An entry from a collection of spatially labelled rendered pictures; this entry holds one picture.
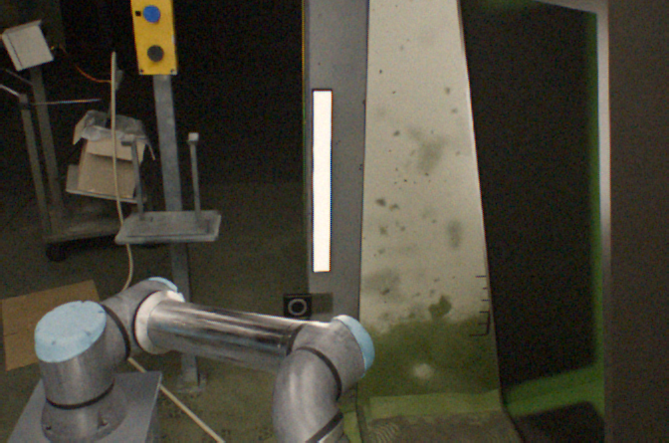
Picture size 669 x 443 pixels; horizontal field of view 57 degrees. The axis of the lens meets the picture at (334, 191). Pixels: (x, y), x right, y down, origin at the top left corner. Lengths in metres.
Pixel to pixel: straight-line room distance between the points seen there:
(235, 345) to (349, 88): 0.94
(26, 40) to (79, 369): 2.46
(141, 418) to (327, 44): 1.13
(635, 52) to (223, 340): 0.91
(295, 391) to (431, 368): 1.42
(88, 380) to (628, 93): 1.20
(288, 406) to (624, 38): 0.74
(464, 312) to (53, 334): 1.43
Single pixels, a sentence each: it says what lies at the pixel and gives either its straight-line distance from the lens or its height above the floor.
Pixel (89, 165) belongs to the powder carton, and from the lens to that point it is 3.59.
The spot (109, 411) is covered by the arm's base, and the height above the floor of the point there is 0.69.
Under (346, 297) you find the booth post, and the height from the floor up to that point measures 0.53.
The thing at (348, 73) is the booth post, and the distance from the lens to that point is 1.90.
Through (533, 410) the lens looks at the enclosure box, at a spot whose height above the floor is 0.48.
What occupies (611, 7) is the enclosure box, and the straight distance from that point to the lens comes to 0.84.
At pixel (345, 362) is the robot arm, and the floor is 1.00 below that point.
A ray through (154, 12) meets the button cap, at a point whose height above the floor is 1.49.
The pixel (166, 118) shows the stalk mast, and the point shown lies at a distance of 2.15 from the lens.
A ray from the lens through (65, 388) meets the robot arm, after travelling 1.51.
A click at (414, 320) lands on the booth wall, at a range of 2.29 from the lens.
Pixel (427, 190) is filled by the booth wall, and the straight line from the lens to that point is 2.06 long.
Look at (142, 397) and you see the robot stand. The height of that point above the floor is 0.64.
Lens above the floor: 1.68
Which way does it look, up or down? 22 degrees down
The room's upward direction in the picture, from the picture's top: 1 degrees clockwise
